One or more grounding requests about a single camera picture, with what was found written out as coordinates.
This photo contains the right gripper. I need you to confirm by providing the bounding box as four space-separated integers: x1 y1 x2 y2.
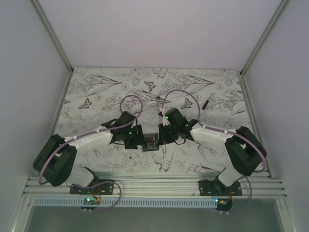
158 122 179 145

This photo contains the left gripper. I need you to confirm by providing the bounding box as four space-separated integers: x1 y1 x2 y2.
122 125 146 150

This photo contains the clear fuse box cover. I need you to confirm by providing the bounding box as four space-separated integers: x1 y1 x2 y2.
142 132 160 148

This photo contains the black fuse box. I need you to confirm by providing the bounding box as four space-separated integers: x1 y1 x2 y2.
142 132 160 152

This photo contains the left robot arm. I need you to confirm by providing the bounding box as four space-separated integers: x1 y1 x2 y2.
33 111 144 194

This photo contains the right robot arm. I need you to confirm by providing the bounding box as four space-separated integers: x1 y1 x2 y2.
159 108 267 196

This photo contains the open end wrench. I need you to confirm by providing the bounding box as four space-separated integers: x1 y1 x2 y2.
142 90 167 105

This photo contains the floral table mat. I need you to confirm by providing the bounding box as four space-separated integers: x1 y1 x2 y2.
55 68 251 173

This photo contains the left controller board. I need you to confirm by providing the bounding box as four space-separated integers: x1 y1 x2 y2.
84 197 100 205

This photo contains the controller board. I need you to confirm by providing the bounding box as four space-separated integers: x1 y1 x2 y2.
84 197 100 205
215 198 232 206

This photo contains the right controller board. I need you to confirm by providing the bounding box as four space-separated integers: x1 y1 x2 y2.
215 198 232 206

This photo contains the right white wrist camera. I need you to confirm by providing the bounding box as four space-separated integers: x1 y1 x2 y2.
158 111 170 126

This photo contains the ratchet ring wrench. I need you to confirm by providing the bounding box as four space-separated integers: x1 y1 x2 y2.
156 96 161 110

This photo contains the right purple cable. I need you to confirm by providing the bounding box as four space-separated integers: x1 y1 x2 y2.
160 89 267 213

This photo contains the purple cable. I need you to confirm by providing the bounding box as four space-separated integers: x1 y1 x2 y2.
38 95 144 186
160 89 267 213

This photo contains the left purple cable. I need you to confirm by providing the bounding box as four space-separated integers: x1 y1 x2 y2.
38 95 144 186

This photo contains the black handled tool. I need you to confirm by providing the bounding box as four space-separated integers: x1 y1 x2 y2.
202 95 212 110

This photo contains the aluminium rail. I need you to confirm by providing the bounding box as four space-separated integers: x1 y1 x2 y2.
23 173 287 199

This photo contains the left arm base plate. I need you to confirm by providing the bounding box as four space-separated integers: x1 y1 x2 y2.
70 179 114 195

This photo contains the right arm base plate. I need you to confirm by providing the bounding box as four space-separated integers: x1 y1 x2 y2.
198 178 242 196

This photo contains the perforated cable duct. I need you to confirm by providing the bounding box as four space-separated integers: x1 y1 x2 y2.
33 197 217 208

